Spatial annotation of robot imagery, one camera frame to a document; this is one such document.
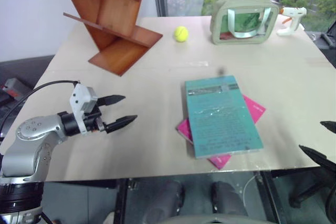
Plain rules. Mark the black device beside table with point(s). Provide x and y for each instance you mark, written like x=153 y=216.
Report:
x=325 y=40

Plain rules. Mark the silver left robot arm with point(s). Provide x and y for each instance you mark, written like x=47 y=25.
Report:
x=31 y=153

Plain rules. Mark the grey rounded robot body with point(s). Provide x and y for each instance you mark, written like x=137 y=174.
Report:
x=215 y=220

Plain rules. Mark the yellow tennis ball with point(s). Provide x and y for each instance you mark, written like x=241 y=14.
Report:
x=181 y=34

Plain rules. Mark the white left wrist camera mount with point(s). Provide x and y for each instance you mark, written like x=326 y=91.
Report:
x=82 y=97

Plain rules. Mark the dark grey sofa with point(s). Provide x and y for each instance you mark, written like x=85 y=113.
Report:
x=23 y=66

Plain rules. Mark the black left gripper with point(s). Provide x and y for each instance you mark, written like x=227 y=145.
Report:
x=92 y=121

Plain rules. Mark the white hot glue gun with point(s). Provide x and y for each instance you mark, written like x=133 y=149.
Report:
x=292 y=20

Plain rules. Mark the red and grey box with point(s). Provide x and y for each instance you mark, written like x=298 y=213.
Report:
x=15 y=89

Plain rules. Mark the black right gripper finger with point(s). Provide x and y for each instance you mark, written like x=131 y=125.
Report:
x=330 y=125
x=316 y=154

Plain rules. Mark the black office chair base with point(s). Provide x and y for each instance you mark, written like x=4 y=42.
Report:
x=309 y=190

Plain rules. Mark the wooden book rack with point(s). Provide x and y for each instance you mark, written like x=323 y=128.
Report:
x=115 y=27

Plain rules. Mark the dark rounded shape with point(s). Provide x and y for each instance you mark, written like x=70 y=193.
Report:
x=165 y=197

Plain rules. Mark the pink book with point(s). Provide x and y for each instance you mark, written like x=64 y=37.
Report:
x=256 y=110

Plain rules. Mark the black table frame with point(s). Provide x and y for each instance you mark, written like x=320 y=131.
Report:
x=122 y=200

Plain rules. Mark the teal book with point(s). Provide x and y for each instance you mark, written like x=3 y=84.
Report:
x=223 y=119

